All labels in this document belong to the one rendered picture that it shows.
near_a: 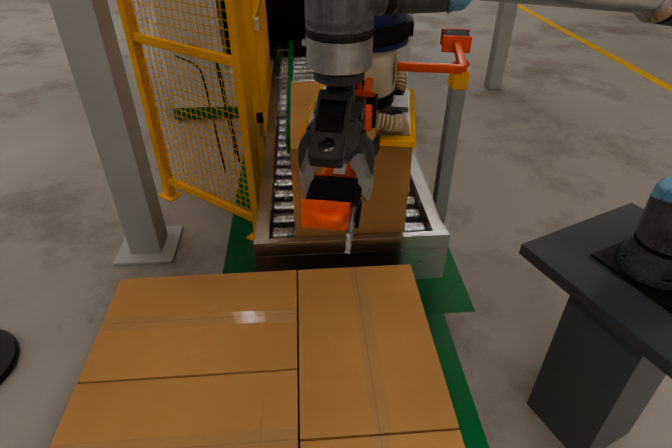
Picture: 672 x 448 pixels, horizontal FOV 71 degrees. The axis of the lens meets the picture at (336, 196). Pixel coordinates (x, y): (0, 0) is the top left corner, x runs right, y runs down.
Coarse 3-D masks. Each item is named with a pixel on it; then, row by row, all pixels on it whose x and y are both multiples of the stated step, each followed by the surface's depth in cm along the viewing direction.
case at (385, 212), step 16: (304, 96) 187; (304, 112) 174; (384, 160) 156; (400, 160) 156; (384, 176) 159; (400, 176) 160; (384, 192) 163; (400, 192) 163; (368, 208) 166; (384, 208) 167; (400, 208) 167; (368, 224) 170; (384, 224) 171; (400, 224) 171
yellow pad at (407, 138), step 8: (384, 112) 127; (392, 112) 121; (400, 112) 121; (408, 112) 127; (408, 120) 123; (408, 128) 119; (384, 136) 116; (392, 136) 116; (400, 136) 116; (408, 136) 116; (384, 144) 116; (392, 144) 116; (400, 144) 115; (408, 144) 115
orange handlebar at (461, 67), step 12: (456, 48) 135; (456, 60) 131; (432, 72) 125; (444, 72) 124; (456, 72) 124; (372, 84) 114; (324, 168) 81; (348, 168) 81; (312, 216) 71; (324, 216) 70; (336, 216) 70
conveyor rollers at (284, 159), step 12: (300, 60) 344; (300, 72) 328; (312, 72) 329; (288, 156) 232; (288, 168) 218; (276, 180) 210; (288, 180) 210; (276, 192) 202; (288, 192) 202; (408, 192) 205; (276, 204) 195; (288, 204) 195; (408, 204) 198; (276, 216) 188; (288, 216) 188; (408, 216) 190; (288, 228) 182; (408, 228) 183; (420, 228) 183
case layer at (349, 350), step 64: (128, 320) 145; (192, 320) 145; (256, 320) 145; (320, 320) 145; (384, 320) 145; (128, 384) 127; (192, 384) 127; (256, 384) 127; (320, 384) 127; (384, 384) 127
